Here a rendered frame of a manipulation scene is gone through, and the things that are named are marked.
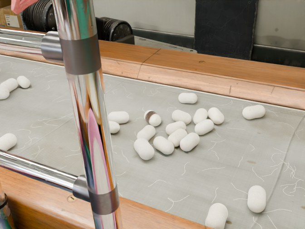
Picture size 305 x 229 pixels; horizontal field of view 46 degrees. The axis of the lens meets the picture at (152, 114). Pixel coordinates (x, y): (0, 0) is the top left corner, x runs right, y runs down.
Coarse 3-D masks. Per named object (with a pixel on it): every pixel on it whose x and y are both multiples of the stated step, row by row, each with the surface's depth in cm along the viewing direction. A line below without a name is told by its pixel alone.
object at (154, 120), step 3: (147, 111) 55; (144, 114) 55; (153, 114) 54; (156, 114) 54; (144, 117) 55; (150, 117) 54; (153, 117) 54; (156, 117) 54; (159, 117) 54; (150, 120) 54; (153, 120) 53; (156, 120) 53; (159, 120) 54; (150, 123) 54; (153, 123) 54; (156, 123) 54; (159, 123) 54
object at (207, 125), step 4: (204, 120) 52; (208, 120) 52; (200, 124) 51; (204, 124) 51; (208, 124) 51; (212, 124) 52; (196, 128) 51; (200, 128) 51; (204, 128) 51; (208, 128) 51; (212, 128) 52; (196, 132) 51; (200, 132) 51; (204, 132) 51
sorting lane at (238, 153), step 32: (0, 64) 79; (32, 64) 78; (32, 96) 65; (64, 96) 64; (128, 96) 63; (160, 96) 63; (224, 96) 61; (0, 128) 56; (32, 128) 56; (64, 128) 55; (128, 128) 54; (160, 128) 54; (192, 128) 54; (224, 128) 53; (256, 128) 53; (288, 128) 52; (64, 160) 48; (128, 160) 48; (160, 160) 47; (192, 160) 47; (224, 160) 47; (256, 160) 46; (288, 160) 46; (128, 192) 43; (160, 192) 42; (192, 192) 42; (224, 192) 42; (288, 192) 41; (256, 224) 37; (288, 224) 37
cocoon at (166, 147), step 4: (160, 136) 49; (156, 140) 48; (160, 140) 48; (164, 140) 48; (168, 140) 48; (156, 144) 48; (160, 144) 48; (164, 144) 47; (168, 144) 47; (172, 144) 48; (156, 148) 49; (160, 148) 48; (164, 148) 47; (168, 148) 47; (172, 148) 48; (164, 152) 48; (168, 152) 47
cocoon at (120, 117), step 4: (112, 112) 55; (116, 112) 55; (120, 112) 55; (124, 112) 55; (108, 116) 55; (112, 116) 55; (116, 116) 55; (120, 116) 55; (124, 116) 55; (128, 116) 55; (112, 120) 55; (116, 120) 55; (120, 120) 55; (124, 120) 55
